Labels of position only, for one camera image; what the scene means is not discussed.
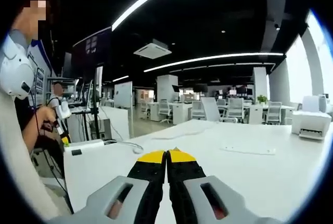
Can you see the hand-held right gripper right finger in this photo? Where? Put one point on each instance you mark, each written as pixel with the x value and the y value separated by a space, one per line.
pixel 234 205

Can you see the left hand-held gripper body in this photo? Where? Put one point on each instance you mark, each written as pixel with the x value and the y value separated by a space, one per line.
pixel 64 110

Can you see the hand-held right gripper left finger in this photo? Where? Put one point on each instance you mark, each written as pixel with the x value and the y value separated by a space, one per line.
pixel 104 203

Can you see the short ceiling light strip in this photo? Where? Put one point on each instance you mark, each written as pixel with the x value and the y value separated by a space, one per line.
pixel 121 78

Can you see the straight ceiling light strip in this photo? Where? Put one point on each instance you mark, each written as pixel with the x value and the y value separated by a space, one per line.
pixel 208 58

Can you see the person's left hand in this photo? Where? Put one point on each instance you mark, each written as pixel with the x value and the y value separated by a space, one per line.
pixel 46 114

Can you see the grey metal shelf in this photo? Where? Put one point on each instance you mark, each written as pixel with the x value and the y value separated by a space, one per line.
pixel 69 96

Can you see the black stand pole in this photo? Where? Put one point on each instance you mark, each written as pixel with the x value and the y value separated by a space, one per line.
pixel 96 119

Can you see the white table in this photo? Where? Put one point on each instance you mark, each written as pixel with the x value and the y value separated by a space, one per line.
pixel 260 177

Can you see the white low partition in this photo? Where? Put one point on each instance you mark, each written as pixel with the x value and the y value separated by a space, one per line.
pixel 114 123

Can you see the white blue banner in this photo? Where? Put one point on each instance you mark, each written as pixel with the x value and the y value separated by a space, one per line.
pixel 41 60

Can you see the whiteboard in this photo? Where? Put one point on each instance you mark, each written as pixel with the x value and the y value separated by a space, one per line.
pixel 123 95

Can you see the white chest device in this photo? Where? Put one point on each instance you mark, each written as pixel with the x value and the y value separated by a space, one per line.
pixel 15 73

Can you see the person's upper body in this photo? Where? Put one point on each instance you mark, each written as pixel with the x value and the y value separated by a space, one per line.
pixel 18 37

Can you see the row of office chairs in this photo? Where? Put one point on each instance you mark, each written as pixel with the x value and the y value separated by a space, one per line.
pixel 235 108

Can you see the ceiling air conditioner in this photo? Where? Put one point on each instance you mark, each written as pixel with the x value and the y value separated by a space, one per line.
pixel 152 50

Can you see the potted green plant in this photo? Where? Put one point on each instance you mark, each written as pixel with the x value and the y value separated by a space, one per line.
pixel 262 99

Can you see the white printer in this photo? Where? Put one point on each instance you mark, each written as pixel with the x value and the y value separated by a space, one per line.
pixel 309 122

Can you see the narrow bright window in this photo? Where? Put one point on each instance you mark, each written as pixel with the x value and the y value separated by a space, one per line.
pixel 299 73

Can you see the wide bright window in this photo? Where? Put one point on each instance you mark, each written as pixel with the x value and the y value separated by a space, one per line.
pixel 321 52

